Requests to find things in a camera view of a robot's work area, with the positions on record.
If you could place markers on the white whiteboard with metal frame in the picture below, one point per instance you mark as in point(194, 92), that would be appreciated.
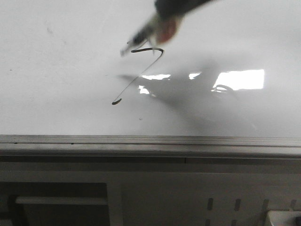
point(228, 83)

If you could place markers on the white black whiteboard marker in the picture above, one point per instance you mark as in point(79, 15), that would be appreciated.
point(156, 31)

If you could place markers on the white box lower right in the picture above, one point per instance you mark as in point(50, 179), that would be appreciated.
point(283, 218)

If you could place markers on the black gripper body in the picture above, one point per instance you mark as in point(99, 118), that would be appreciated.
point(169, 8)

